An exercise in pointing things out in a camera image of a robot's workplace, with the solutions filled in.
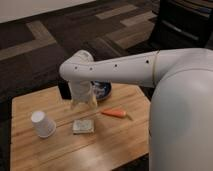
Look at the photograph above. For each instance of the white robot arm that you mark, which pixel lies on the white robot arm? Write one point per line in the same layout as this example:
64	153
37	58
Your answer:
181	109

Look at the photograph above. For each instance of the black box object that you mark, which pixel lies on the black box object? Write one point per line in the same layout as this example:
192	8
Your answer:
64	90

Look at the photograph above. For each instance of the orange carrot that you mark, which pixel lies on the orange carrot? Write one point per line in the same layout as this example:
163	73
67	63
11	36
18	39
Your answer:
120	113

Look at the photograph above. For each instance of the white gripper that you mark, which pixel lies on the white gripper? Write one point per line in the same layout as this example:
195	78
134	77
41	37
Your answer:
82	90

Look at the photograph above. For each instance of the black office chair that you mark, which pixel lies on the black office chair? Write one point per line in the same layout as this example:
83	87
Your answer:
182	24

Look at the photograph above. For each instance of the blue ceramic bowl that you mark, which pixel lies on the blue ceramic bowl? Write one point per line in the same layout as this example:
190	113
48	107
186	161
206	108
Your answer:
102	90

